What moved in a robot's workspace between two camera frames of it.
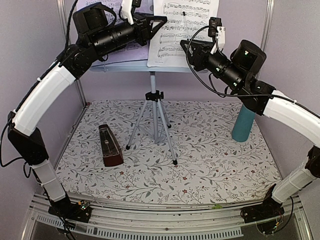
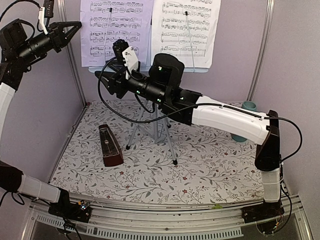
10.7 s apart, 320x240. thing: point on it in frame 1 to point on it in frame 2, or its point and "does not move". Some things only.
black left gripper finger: (153, 31) to (71, 35)
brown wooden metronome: (111, 151) does not move
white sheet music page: (186, 20) does not move
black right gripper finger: (183, 43) to (112, 80)
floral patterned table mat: (177, 152) does not move
